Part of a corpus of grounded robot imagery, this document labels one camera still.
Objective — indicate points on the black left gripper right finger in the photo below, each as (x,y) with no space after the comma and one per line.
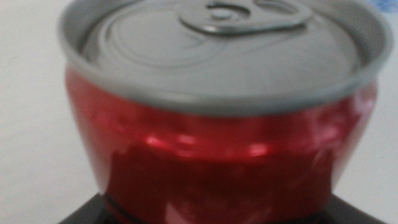
(345,214)

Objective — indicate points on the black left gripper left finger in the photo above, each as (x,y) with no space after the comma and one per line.
(93,213)

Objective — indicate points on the red soda can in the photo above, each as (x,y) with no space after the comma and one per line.
(217,140)

